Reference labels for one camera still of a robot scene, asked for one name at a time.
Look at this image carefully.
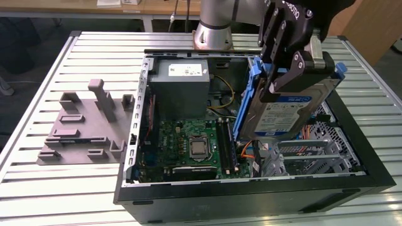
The metal disk bay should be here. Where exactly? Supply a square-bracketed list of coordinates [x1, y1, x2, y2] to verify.
[273, 140, 362, 176]

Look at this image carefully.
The white box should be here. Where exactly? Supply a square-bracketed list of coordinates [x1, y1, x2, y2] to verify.
[96, 0, 122, 8]

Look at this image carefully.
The silver CPU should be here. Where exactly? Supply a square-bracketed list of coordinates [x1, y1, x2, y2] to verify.
[191, 141, 211, 156]

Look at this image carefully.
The grey parts rack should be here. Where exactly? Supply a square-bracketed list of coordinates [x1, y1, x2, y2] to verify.
[36, 79, 136, 166]

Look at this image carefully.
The yellow wire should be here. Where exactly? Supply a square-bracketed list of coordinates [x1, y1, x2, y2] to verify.
[207, 75, 236, 110]

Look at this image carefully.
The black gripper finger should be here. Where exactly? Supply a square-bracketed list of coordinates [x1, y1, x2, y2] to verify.
[258, 7, 289, 82]
[259, 50, 335, 102]

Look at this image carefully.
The black PC case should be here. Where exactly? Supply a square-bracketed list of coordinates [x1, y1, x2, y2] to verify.
[112, 48, 397, 224]

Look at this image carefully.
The grey power supply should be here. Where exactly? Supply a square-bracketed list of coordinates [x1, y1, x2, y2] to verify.
[147, 58, 211, 121]

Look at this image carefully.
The orange wire flat plug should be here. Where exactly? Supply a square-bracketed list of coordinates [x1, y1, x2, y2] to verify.
[240, 140, 256, 158]

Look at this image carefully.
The wooden desk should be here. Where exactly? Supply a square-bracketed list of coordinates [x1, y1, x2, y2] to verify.
[0, 0, 202, 36]

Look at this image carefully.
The black cable silver plug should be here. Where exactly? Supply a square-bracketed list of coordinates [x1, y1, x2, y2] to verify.
[168, 0, 180, 31]

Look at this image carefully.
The green motherboard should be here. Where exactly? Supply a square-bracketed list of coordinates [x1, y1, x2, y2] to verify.
[134, 119, 254, 183]

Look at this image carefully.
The black CPU socket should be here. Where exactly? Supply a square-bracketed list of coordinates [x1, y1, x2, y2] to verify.
[187, 134, 215, 163]

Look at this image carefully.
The grey desk foot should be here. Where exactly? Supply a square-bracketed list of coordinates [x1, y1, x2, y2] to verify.
[0, 76, 13, 96]

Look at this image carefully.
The hard disk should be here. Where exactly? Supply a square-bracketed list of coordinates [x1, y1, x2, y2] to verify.
[232, 55, 349, 143]

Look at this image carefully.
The black RAM slot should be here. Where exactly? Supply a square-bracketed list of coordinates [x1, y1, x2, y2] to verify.
[216, 119, 232, 174]

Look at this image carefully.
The wooden cabinet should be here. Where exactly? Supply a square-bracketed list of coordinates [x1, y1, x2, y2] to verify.
[323, 0, 402, 66]

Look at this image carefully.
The black graphics card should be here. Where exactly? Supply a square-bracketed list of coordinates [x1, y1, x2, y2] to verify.
[163, 166, 218, 181]

